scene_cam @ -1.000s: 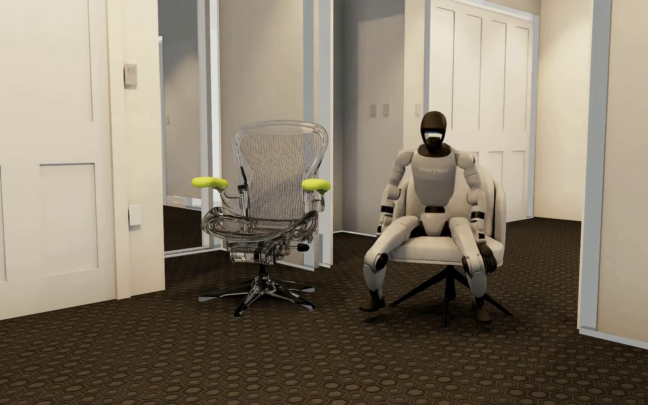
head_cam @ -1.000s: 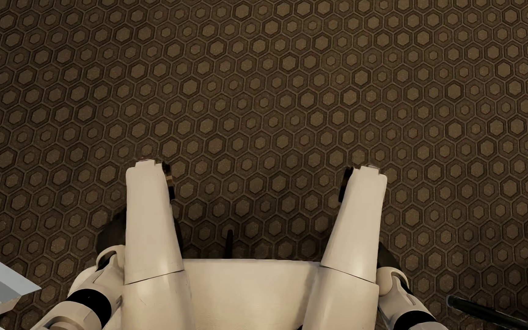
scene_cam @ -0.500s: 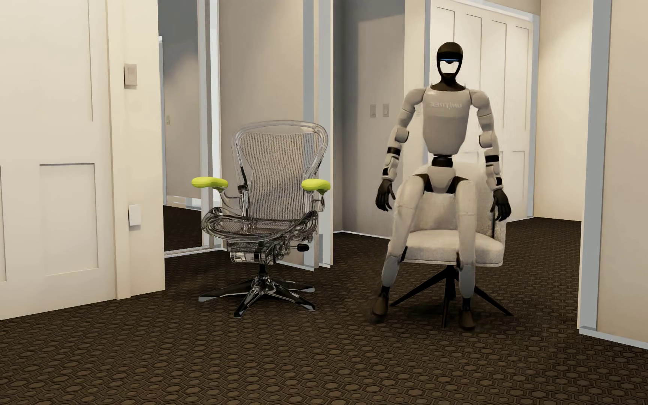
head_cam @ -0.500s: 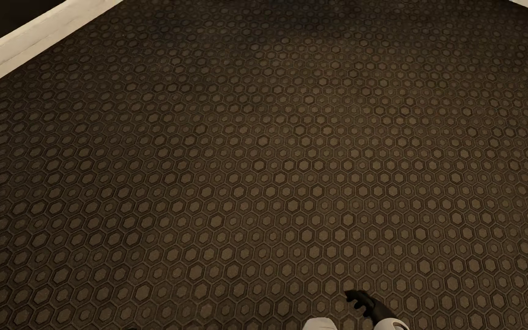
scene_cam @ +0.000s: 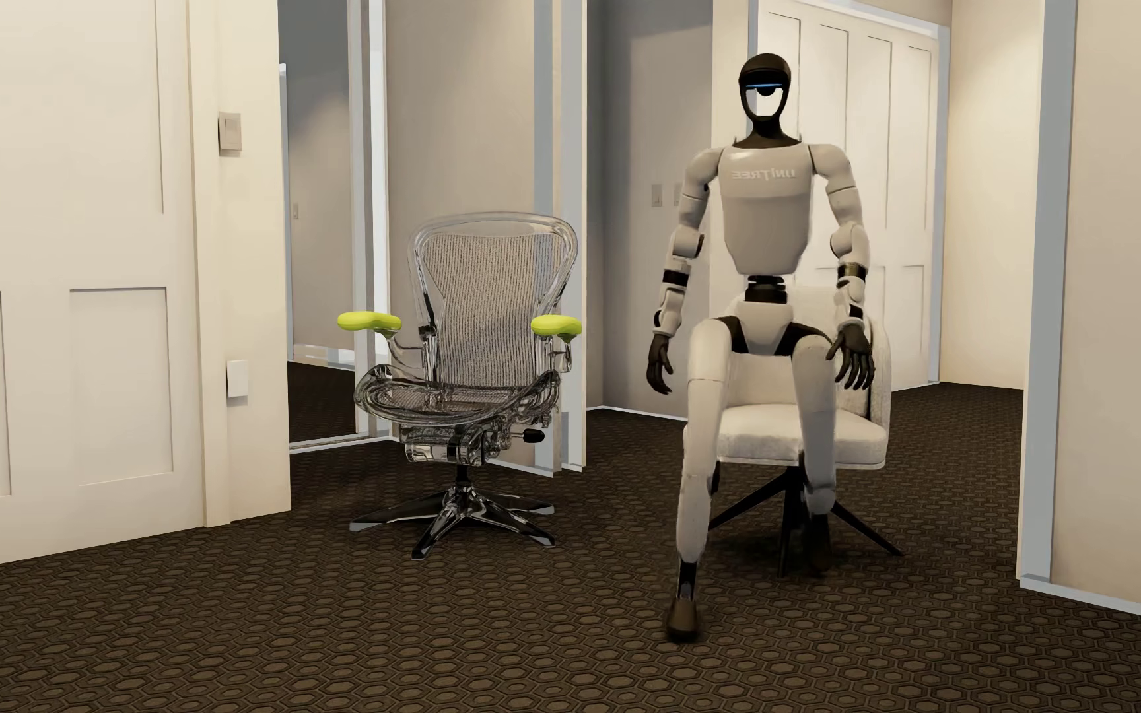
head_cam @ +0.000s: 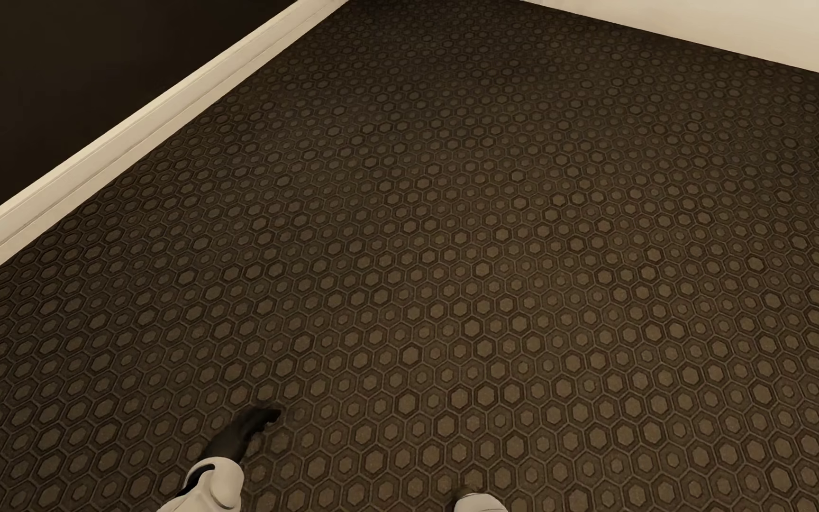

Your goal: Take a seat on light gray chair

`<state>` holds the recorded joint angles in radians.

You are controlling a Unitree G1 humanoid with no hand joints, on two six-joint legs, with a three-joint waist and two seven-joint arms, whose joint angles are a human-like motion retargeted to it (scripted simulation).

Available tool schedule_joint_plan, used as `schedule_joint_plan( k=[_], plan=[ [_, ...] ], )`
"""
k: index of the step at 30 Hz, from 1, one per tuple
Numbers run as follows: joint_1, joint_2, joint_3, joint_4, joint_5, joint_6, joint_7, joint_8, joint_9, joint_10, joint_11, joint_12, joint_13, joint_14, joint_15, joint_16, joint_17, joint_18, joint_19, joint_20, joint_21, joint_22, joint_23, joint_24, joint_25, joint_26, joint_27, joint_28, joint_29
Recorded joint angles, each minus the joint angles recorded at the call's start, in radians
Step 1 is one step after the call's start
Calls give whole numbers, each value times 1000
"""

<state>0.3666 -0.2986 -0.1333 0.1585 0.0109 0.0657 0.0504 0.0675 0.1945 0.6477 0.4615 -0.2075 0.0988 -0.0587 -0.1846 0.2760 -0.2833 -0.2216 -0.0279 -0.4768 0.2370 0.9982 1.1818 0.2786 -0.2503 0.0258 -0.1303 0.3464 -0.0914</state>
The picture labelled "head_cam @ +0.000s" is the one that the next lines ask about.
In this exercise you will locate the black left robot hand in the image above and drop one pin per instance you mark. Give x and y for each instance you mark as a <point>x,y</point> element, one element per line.
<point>240,432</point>

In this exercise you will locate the cream baseboard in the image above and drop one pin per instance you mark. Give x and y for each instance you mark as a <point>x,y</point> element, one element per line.
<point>119,146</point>

